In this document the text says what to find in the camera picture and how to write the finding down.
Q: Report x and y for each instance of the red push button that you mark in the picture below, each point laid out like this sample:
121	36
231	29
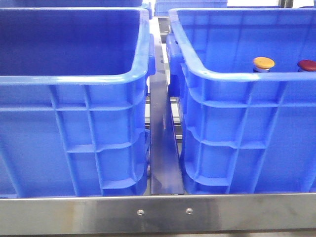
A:
307	65

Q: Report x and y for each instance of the blue plastic bin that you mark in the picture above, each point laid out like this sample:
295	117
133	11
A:
246	132
72	101

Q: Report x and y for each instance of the dark metal divider rail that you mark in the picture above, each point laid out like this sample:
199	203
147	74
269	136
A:
165	171

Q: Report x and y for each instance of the steel rack front rail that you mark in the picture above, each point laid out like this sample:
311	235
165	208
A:
157	214

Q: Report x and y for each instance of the yellow push button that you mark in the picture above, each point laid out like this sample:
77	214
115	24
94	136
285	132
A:
263	64

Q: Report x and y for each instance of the blue plastic bin left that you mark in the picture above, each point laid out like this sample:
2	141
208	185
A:
72	101

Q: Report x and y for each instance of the blue plastic bin right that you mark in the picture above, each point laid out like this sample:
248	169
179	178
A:
246	132

